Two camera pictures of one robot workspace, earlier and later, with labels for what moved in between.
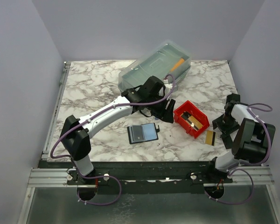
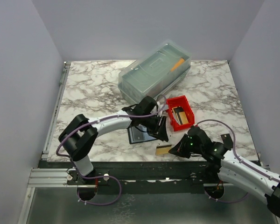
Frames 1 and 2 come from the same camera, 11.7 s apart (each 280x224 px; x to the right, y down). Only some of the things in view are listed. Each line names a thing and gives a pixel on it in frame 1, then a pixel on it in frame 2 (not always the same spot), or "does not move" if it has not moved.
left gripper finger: x=168 y=114 to x=162 y=133
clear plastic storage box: x=171 y=60 does not move
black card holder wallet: x=142 y=133 does not move
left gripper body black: x=157 y=109 to x=152 y=124
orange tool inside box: x=182 y=60 does not move
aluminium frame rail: x=49 y=178 does not move
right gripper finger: x=218 y=122 to x=180 y=149
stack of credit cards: x=191 y=121 to x=180 y=115
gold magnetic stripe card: x=210 y=137 to x=163 y=150
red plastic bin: x=188 y=106 to x=177 y=101
